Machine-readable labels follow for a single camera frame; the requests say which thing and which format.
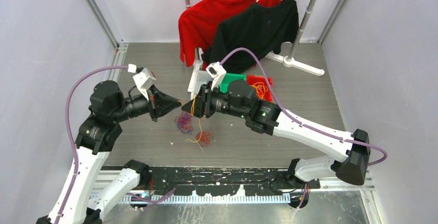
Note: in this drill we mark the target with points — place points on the black t-shirt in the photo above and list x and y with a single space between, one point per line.
258 29

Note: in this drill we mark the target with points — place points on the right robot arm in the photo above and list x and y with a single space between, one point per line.
346 154

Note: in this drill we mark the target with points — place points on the red plastic bin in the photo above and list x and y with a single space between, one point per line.
260 84

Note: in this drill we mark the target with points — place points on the white clothes rack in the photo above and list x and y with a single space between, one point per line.
287 61

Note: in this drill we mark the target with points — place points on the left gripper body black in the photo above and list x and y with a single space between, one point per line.
153 103

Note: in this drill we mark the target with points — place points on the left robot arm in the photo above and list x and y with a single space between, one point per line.
94 142

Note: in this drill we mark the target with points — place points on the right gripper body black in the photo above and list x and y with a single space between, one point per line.
212 101

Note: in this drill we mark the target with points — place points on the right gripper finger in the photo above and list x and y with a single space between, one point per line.
195 107
201 93

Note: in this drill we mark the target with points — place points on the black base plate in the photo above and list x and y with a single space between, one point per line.
215 181

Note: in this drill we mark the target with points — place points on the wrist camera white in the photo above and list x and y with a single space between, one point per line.
143 79
217 72

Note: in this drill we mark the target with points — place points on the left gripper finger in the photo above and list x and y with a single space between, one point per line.
163 98
166 106

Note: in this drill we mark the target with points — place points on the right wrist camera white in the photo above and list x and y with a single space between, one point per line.
217 72

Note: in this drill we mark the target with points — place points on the white plastic bin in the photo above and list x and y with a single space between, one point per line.
200 78

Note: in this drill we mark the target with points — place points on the green plastic bin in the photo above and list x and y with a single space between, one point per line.
228 78

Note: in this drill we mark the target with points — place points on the red t-shirt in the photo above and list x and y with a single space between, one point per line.
198 24

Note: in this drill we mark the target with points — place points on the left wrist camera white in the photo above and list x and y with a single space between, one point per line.
143 79

